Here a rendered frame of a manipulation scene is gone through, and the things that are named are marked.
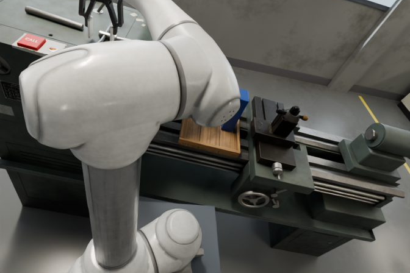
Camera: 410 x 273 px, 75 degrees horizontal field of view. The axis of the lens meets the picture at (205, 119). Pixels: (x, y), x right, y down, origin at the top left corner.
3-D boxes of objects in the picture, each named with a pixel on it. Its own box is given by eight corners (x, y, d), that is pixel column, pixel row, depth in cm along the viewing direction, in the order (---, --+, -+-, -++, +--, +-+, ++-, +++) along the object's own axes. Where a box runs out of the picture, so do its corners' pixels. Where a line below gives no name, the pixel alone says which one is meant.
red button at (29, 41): (17, 47, 83) (16, 42, 82) (27, 38, 88) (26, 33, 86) (37, 53, 84) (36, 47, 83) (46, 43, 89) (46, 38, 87)
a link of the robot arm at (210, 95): (216, 14, 49) (147, 15, 42) (272, 86, 42) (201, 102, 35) (194, 66, 59) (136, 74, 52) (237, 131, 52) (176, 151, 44)
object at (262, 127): (251, 138, 126) (255, 131, 122) (249, 123, 133) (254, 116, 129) (290, 148, 129) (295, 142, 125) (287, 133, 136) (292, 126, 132)
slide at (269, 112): (256, 163, 122) (260, 157, 119) (251, 101, 153) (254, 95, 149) (291, 171, 125) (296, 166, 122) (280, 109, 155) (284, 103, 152)
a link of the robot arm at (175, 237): (200, 259, 94) (220, 237, 79) (153, 287, 85) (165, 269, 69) (179, 218, 102) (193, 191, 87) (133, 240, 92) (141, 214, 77)
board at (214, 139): (177, 144, 124) (179, 138, 122) (186, 94, 150) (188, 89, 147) (237, 158, 129) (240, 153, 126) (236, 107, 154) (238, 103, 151)
